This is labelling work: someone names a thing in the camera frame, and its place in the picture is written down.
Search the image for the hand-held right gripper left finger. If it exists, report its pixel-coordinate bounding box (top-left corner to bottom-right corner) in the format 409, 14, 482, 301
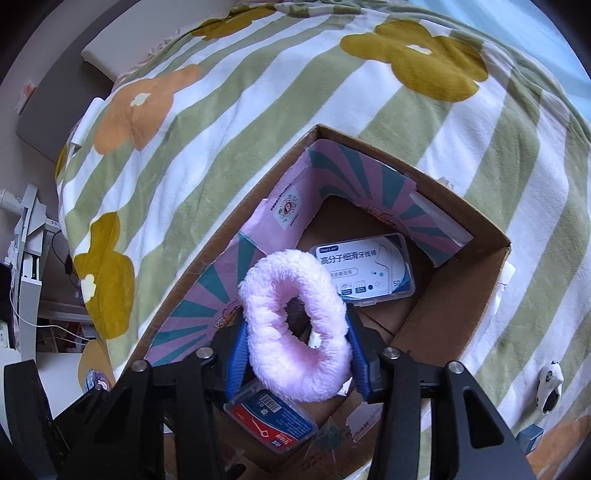
53, 318, 250, 480

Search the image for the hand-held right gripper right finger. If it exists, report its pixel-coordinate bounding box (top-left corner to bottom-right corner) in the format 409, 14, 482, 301
344, 305, 529, 480

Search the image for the pink fluffy scrunchie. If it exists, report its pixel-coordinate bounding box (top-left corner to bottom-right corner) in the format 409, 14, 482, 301
238, 249, 354, 402

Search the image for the red floss pick box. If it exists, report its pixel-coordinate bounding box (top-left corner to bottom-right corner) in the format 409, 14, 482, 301
223, 379, 319, 455

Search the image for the white floss pick box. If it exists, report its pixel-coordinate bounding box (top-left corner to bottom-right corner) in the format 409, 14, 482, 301
309, 232, 416, 308

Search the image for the cardboard box with pink lining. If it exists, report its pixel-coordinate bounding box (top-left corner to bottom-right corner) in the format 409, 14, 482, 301
127, 124, 512, 480

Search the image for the small purple printed packet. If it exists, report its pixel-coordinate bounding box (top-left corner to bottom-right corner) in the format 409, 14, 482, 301
85, 368, 112, 393

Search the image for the small blue box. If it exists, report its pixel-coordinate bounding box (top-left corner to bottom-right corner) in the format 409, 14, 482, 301
517, 425, 546, 455

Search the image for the black and white hair clip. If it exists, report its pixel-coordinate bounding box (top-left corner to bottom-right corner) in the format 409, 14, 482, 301
536, 361, 564, 413

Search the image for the striped floral blanket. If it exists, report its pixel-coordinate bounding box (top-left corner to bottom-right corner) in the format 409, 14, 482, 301
54, 0, 591, 480

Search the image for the black curved object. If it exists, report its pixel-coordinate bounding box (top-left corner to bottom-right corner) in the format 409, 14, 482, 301
2, 360, 61, 480

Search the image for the white rack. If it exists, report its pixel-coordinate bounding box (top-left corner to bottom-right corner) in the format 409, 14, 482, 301
0, 184, 61, 354

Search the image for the white padded headboard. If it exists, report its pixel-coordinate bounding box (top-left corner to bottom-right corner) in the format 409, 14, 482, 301
82, 21, 185, 82

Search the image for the light blue cloth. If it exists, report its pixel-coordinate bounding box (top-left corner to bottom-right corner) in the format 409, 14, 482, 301
411, 0, 589, 88

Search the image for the black cable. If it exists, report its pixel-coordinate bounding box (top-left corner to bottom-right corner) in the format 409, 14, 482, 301
50, 230, 77, 280

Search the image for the white cable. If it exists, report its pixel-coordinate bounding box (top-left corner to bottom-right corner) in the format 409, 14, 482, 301
8, 285, 93, 344

